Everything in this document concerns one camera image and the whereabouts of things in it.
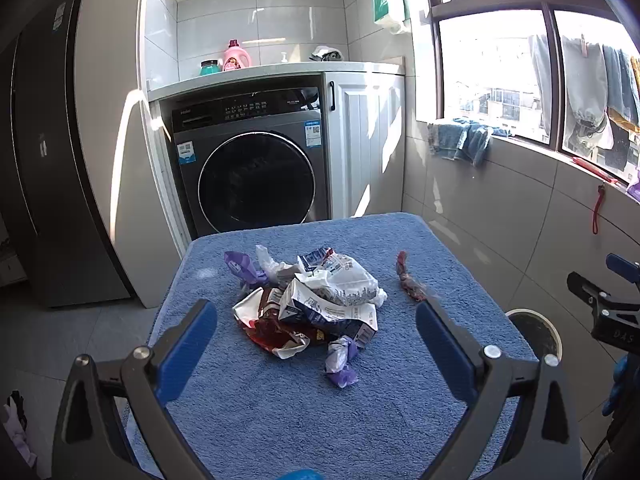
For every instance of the black and white pouch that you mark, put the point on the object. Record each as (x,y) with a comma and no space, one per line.
(325,54)

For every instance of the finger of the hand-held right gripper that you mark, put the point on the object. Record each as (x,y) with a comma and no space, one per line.
(585,287)
(622,265)

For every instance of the green and white hanging bag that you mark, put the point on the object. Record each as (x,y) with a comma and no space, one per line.
(390,2)

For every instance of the white hanging garment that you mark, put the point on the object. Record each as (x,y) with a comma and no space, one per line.
(582,90)

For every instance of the dark refrigerator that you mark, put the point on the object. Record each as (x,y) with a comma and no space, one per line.
(55,160)

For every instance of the red snack bag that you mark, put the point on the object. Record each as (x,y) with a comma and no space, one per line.
(265,332)

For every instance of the white pump bottle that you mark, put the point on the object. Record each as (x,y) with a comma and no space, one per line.
(284,58)

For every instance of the round metal trash bin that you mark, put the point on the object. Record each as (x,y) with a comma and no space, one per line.
(530,335)

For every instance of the white plastic film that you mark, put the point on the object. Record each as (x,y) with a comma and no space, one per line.
(272,267)

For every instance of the blue hanging jeans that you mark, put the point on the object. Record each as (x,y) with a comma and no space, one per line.
(620,80)

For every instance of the yellow hanging cloth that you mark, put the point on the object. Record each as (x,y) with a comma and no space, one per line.
(625,119)

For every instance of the grey front-load washing machine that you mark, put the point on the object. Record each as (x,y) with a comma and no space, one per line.
(255,180)

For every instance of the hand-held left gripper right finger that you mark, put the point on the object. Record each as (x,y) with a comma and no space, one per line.
(440,345)

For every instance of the pale crumpled cloth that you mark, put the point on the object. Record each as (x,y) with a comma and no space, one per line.
(17,430)

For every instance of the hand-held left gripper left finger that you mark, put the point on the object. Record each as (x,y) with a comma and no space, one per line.
(187,350)

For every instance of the blue and white carton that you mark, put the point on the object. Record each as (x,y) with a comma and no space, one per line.
(320,317)

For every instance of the pink detergent bottle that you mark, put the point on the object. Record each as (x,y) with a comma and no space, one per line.
(236,57)

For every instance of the white paper bag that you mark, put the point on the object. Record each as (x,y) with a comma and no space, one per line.
(345,280)

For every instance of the purple candy wrapper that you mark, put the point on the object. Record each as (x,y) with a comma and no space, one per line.
(340,360)
(240,265)

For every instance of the person's right hand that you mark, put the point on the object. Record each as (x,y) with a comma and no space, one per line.
(617,385)

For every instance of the white cabinet door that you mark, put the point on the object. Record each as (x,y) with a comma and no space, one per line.
(365,145)

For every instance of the red twisted wrapper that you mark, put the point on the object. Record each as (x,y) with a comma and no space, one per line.
(407,282)

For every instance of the purple plastic bag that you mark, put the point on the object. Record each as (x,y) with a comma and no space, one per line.
(635,186)

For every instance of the blue terry towel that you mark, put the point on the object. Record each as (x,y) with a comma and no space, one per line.
(280,425)

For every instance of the red stick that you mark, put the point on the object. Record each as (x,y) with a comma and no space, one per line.
(595,171)

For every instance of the teal lidded jar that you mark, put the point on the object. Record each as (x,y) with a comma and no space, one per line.
(210,68)

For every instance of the blue denim cloth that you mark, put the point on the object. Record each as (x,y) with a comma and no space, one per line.
(465,140)

